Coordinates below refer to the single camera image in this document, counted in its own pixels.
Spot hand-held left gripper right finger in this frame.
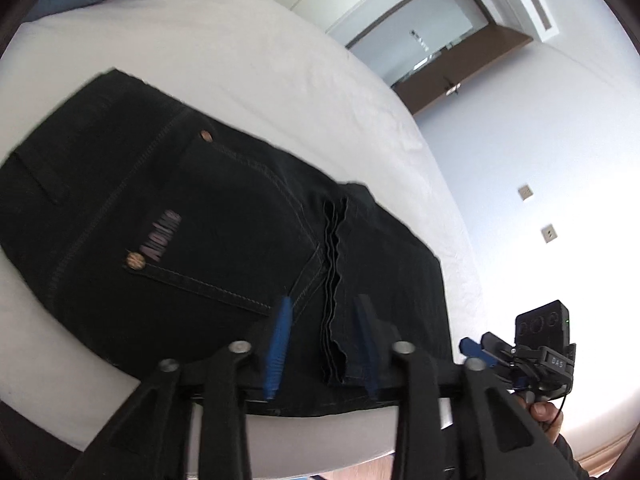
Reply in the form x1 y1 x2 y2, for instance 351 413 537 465
352 294 596 480

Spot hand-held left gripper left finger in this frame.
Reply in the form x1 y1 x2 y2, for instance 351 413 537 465
80 295 296 480

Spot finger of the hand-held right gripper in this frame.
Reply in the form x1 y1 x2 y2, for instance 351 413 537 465
459 337 502 367
481 331 517 357

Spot black pants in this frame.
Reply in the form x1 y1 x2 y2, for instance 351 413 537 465
0 67 453 418

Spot person's right forearm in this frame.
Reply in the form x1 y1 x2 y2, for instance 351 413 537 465
547 431 595 480

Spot person's right hand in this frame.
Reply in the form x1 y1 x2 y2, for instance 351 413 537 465
520 392 567 443

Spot white bed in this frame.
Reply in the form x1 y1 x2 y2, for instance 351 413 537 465
0 0 490 468

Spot brown door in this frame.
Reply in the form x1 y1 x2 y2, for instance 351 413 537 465
345 0 535 117

